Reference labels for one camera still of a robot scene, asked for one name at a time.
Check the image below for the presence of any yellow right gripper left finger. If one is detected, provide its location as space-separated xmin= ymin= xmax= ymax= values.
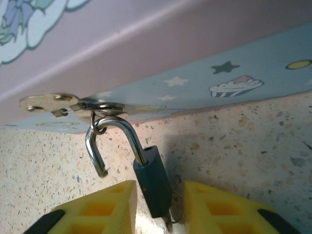
xmin=23 ymin=180 xmax=138 ymax=234

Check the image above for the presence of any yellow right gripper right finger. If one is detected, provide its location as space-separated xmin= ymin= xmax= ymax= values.
xmin=184 ymin=180 xmax=302 ymax=234

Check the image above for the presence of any small blue padlock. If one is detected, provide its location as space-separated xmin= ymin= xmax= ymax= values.
xmin=85 ymin=116 xmax=173 ymax=219

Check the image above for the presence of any brass hasp latch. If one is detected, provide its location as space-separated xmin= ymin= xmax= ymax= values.
xmin=19 ymin=93 xmax=129 ymax=122

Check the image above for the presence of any pastel cartoon tin box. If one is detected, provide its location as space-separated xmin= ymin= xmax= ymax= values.
xmin=0 ymin=0 xmax=312 ymax=135

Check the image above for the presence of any small wire ring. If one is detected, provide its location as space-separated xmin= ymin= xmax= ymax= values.
xmin=90 ymin=111 xmax=107 ymax=135

